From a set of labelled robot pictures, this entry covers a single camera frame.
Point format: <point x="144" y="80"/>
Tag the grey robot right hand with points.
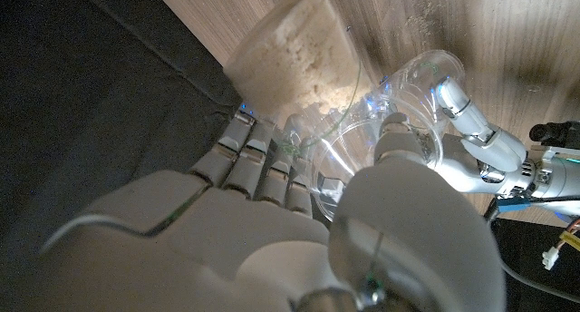
<point x="226" y="248"/>

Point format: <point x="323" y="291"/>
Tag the tall clear plastic cup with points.
<point x="417" y="76"/>

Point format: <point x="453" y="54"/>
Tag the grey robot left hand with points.
<point x="494" y="153"/>

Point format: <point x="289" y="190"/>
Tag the wide clear plastic cup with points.
<point x="344" y="144"/>

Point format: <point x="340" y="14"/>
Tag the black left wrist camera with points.
<point x="555" y="133"/>

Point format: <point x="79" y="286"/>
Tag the white left wrist connector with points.
<point x="550" y="257"/>

